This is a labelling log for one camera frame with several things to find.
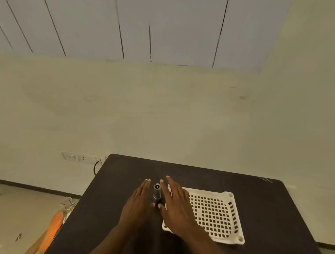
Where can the person's right hand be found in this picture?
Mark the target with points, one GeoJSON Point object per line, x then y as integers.
{"type": "Point", "coordinates": [178, 212]}

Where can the person's left hand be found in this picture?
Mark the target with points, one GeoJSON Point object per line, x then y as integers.
{"type": "Point", "coordinates": [136, 212]}

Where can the person's right thumb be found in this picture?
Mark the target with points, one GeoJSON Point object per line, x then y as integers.
{"type": "Point", "coordinates": [161, 209]}

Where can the person's left thumb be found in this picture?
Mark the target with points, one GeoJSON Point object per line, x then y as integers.
{"type": "Point", "coordinates": [152, 205]}

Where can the person's right middle finger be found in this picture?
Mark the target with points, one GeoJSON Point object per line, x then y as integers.
{"type": "Point", "coordinates": [173, 184]}

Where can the person's right forearm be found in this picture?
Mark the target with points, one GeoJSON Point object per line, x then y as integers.
{"type": "Point", "coordinates": [201, 243]}

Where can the person's left forearm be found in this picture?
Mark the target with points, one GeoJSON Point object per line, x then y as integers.
{"type": "Point", "coordinates": [110, 242]}

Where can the silver and black metal cylinder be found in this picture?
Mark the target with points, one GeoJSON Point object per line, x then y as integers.
{"type": "Point", "coordinates": [157, 193]}

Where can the white perforated plastic tray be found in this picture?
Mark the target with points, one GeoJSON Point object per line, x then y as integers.
{"type": "Point", "coordinates": [217, 214]}

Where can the clear plastic bag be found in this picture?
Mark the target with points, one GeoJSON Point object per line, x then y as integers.
{"type": "Point", "coordinates": [68, 205]}

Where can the orange cloth bundle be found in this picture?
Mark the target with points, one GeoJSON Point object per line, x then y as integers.
{"type": "Point", "coordinates": [51, 230]}

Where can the small scrap on floor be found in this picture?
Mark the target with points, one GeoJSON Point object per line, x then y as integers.
{"type": "Point", "coordinates": [18, 237]}

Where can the white wall socket strip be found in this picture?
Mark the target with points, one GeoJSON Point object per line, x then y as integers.
{"type": "Point", "coordinates": [78, 157]}

